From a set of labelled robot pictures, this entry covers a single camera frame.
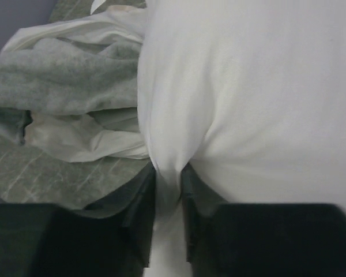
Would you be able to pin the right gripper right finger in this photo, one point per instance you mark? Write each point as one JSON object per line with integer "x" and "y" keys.
{"x": 243, "y": 239}

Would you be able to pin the white pillow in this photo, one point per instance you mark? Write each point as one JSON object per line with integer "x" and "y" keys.
{"x": 253, "y": 95}

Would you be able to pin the grey cream-ruffled pillowcase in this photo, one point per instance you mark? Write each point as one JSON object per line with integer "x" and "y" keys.
{"x": 69, "y": 88}

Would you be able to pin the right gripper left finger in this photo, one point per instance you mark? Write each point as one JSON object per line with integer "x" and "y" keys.
{"x": 109, "y": 237}

